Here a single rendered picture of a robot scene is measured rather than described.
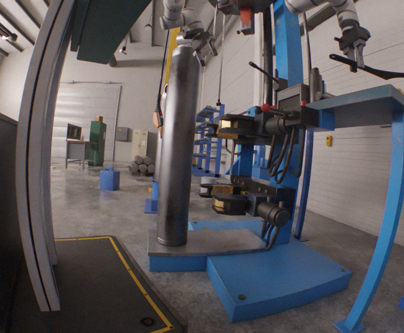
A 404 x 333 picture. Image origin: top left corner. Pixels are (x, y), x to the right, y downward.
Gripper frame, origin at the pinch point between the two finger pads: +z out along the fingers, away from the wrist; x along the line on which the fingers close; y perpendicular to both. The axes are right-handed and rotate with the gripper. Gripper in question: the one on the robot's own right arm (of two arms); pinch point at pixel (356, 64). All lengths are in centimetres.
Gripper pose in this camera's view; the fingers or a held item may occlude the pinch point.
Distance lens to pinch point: 82.7
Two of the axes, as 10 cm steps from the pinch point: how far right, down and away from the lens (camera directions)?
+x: -0.2, 0.6, -10.0
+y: -10.0, -0.8, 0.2
